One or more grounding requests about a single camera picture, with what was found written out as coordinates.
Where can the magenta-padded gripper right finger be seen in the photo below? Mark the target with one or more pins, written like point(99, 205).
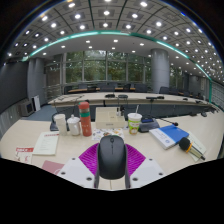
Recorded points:
point(148, 170)

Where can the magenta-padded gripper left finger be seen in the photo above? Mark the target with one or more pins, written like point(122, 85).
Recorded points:
point(73, 170)

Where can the black computer mouse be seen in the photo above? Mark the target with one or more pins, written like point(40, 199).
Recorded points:
point(112, 156)

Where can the pink mouse pad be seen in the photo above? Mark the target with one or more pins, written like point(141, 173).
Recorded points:
point(52, 166)

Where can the white booklet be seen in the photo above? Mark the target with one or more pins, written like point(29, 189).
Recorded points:
point(46, 143)

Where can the blue and white book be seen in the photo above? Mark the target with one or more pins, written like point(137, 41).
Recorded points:
point(168, 135)

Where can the dark conference microphone unit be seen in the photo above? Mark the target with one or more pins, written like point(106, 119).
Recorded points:
point(53, 126)
point(149, 126)

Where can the black handheld microphone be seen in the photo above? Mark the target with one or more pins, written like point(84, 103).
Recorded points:
point(185, 144)

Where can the plain white paper cup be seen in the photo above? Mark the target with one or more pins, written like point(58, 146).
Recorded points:
point(61, 124)

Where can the colourful printed flyer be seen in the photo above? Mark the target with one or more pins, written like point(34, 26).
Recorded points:
point(103, 132)

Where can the printed paper cup with straw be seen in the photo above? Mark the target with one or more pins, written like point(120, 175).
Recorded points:
point(134, 124)

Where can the red thermos bottle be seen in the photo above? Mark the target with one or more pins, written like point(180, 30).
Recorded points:
point(85, 121)

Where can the beige cardboard box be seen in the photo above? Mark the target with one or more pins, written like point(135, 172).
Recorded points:
point(108, 119)

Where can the long curved conference desk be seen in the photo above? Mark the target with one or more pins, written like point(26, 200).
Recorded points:
point(100, 98)

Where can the dark office chairs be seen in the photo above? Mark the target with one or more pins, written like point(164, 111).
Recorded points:
point(141, 88)

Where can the ceiling lights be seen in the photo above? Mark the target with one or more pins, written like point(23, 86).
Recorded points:
point(106, 12)

